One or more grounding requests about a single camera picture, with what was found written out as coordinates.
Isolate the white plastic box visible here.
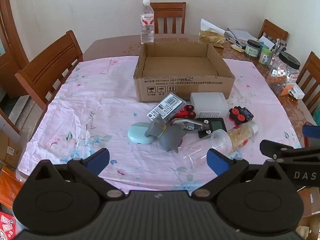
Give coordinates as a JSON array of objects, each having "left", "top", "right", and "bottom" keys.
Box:
[{"left": 190, "top": 92, "right": 229, "bottom": 119}]

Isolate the white meter in clear pack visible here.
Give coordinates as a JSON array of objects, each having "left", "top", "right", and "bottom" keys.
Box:
[{"left": 147, "top": 93, "right": 187, "bottom": 124}]

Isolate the jar of golden flakes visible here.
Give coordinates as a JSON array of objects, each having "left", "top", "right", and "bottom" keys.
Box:
[{"left": 226, "top": 120, "right": 259, "bottom": 153}]

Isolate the white crumpled paper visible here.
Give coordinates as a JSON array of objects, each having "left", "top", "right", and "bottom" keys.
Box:
[{"left": 200, "top": 19, "right": 226, "bottom": 34}]

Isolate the small jar with green lid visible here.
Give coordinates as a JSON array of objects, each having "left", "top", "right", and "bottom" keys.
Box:
[{"left": 259, "top": 48, "right": 272, "bottom": 65}]

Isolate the pen holder with pens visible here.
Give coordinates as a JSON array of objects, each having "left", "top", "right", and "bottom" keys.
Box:
[{"left": 271, "top": 39, "right": 288, "bottom": 63}]

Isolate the golden foil bag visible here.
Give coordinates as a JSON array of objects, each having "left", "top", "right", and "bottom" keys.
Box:
[{"left": 198, "top": 27, "right": 227, "bottom": 48}]

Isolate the cardboard box on floor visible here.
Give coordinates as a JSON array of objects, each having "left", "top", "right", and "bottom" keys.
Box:
[{"left": 0, "top": 129, "right": 22, "bottom": 167}]

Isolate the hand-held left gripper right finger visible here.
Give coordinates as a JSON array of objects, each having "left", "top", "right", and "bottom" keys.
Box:
[{"left": 191, "top": 148, "right": 292, "bottom": 200}]

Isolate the black toy with red knobs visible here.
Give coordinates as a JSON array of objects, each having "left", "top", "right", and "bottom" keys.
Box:
[{"left": 228, "top": 106, "right": 254, "bottom": 125}]

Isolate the green jar with black lid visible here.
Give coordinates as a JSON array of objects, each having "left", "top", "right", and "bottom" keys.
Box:
[{"left": 244, "top": 39, "right": 261, "bottom": 58}]

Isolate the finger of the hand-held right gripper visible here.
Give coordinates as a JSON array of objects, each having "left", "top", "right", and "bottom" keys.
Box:
[
  {"left": 259, "top": 139, "right": 320, "bottom": 164},
  {"left": 302, "top": 121, "right": 320, "bottom": 147}
]

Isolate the teal round case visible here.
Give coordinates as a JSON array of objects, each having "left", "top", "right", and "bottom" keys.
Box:
[{"left": 127, "top": 122, "right": 156, "bottom": 145}]

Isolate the wooden chair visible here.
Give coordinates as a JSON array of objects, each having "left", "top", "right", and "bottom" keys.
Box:
[
  {"left": 149, "top": 2, "right": 187, "bottom": 35},
  {"left": 296, "top": 51, "right": 320, "bottom": 115},
  {"left": 15, "top": 30, "right": 84, "bottom": 110},
  {"left": 257, "top": 19, "right": 289, "bottom": 43}
]

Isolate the stack of papers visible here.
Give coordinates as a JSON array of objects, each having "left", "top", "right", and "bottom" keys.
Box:
[{"left": 226, "top": 28, "right": 258, "bottom": 43}]

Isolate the orange box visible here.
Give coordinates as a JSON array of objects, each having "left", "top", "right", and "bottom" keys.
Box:
[{"left": 280, "top": 80, "right": 298, "bottom": 97}]

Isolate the pink floral tablecloth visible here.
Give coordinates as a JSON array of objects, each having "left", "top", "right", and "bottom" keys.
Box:
[{"left": 16, "top": 55, "right": 303, "bottom": 193}]

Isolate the clear plastic water bottle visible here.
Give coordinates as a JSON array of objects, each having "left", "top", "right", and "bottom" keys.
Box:
[{"left": 139, "top": 0, "right": 155, "bottom": 44}]

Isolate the black glossy oval device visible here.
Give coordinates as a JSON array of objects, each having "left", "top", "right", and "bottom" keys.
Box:
[{"left": 171, "top": 118, "right": 210, "bottom": 133}]

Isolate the brown cardboard box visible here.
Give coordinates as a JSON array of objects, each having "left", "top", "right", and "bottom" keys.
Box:
[{"left": 133, "top": 42, "right": 235, "bottom": 103}]

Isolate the red toy vehicle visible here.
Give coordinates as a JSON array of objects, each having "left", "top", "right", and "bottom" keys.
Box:
[{"left": 174, "top": 104, "right": 197, "bottom": 120}]

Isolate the grey shark plush toy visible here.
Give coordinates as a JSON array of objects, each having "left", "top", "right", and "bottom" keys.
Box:
[{"left": 146, "top": 114, "right": 187, "bottom": 153}]

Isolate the large clear jar black lid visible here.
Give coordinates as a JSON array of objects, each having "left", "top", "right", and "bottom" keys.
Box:
[{"left": 266, "top": 51, "right": 300, "bottom": 94}]

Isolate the white envelope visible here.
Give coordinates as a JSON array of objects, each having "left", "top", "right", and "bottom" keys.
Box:
[{"left": 257, "top": 35, "right": 275, "bottom": 49}]

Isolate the red printed packet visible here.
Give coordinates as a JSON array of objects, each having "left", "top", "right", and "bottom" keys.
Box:
[{"left": 0, "top": 211, "right": 17, "bottom": 240}]

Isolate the orange bag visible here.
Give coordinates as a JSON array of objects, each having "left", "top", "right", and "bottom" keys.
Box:
[{"left": 0, "top": 166, "right": 24, "bottom": 209}]

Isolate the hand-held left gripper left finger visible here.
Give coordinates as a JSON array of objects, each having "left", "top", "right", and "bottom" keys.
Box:
[{"left": 24, "top": 148, "right": 125, "bottom": 200}]

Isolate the black digital scale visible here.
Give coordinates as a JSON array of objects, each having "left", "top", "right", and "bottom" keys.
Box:
[{"left": 195, "top": 117, "right": 228, "bottom": 138}]

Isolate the small white box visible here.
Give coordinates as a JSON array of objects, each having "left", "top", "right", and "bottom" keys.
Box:
[{"left": 290, "top": 84, "right": 305, "bottom": 100}]

